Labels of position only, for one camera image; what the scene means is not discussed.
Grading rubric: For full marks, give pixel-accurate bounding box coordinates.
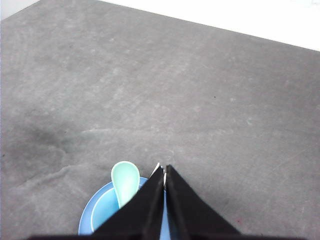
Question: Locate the blue plastic plate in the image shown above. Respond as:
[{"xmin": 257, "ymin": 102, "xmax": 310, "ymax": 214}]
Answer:
[{"xmin": 78, "ymin": 176, "xmax": 151, "ymax": 236}]

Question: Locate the mint green plastic spoon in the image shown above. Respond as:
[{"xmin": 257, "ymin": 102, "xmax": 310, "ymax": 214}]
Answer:
[{"xmin": 111, "ymin": 161, "xmax": 140, "ymax": 209}]

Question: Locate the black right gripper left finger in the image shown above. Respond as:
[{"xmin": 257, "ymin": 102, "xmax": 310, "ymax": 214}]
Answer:
[{"xmin": 29, "ymin": 166, "xmax": 164, "ymax": 240}]

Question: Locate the light blue plastic cup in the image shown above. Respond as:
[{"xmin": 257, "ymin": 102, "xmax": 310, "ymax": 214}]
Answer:
[{"xmin": 89, "ymin": 182, "xmax": 171, "ymax": 240}]

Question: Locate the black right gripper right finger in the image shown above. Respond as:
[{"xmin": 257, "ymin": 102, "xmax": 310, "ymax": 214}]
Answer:
[{"xmin": 165, "ymin": 164, "xmax": 245, "ymax": 240}]

